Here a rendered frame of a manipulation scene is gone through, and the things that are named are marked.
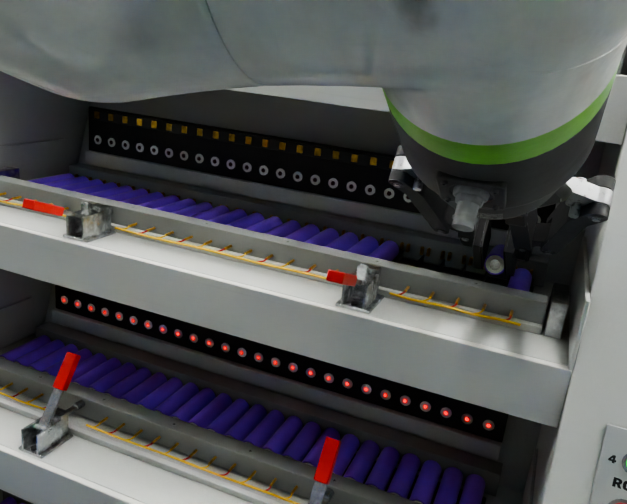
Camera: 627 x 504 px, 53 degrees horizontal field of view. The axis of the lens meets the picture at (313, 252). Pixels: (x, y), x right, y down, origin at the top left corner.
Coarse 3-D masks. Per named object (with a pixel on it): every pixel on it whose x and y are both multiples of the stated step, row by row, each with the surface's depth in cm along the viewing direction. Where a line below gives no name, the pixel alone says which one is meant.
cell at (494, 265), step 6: (498, 246) 56; (492, 252) 53; (498, 252) 53; (486, 258) 52; (492, 258) 52; (498, 258) 52; (486, 264) 52; (492, 264) 52; (498, 264) 52; (486, 270) 52; (492, 270) 52; (498, 270) 52
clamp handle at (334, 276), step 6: (330, 270) 42; (360, 270) 48; (366, 270) 48; (330, 276) 42; (336, 276) 42; (342, 276) 42; (348, 276) 43; (354, 276) 44; (360, 276) 48; (366, 276) 48; (336, 282) 42; (342, 282) 42; (348, 282) 43; (354, 282) 44; (360, 282) 46; (366, 282) 48
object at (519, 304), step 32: (0, 192) 65; (32, 192) 64; (64, 192) 63; (128, 224) 60; (160, 224) 58; (192, 224) 57; (224, 224) 58; (256, 256) 55; (288, 256) 54; (320, 256) 53; (352, 256) 53; (416, 288) 50; (448, 288) 50; (480, 288) 49; (512, 288) 49
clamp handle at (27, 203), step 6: (24, 204) 51; (30, 204) 51; (36, 204) 51; (42, 204) 51; (48, 204) 52; (84, 204) 57; (36, 210) 51; (42, 210) 51; (48, 210) 52; (54, 210) 53; (60, 210) 53; (66, 210) 54; (84, 210) 57; (78, 216) 56
